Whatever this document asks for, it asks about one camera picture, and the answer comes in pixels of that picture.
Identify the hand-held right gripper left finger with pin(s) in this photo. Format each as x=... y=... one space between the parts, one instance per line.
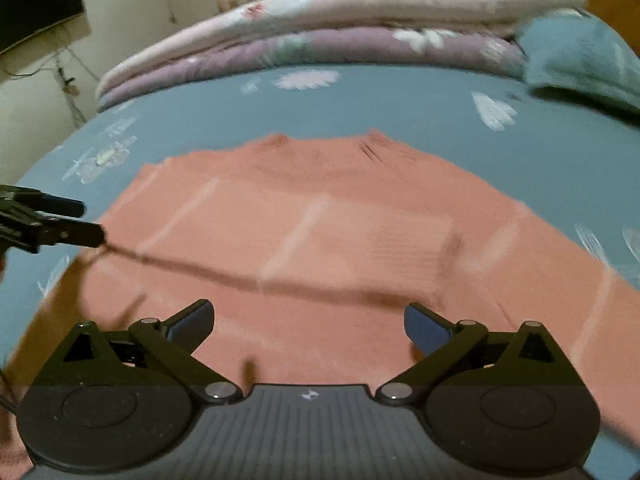
x=195 y=322

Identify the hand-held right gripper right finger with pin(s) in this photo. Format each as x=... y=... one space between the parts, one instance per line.
x=425 y=332

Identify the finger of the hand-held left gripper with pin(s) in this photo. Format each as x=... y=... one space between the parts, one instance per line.
x=62 y=206
x=80 y=234

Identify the pink striped sweater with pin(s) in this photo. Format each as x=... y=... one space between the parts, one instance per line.
x=350 y=220

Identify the black television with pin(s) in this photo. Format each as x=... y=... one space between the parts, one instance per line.
x=35 y=10

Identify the blue floral bed sheet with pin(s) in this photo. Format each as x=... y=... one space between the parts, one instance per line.
x=425 y=120

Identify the purple floral quilt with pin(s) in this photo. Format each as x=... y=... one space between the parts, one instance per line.
x=325 y=47

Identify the blue floral pillow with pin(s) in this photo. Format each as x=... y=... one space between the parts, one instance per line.
x=580 y=60

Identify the pink floral quilt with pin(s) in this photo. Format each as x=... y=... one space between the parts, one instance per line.
x=350 y=7

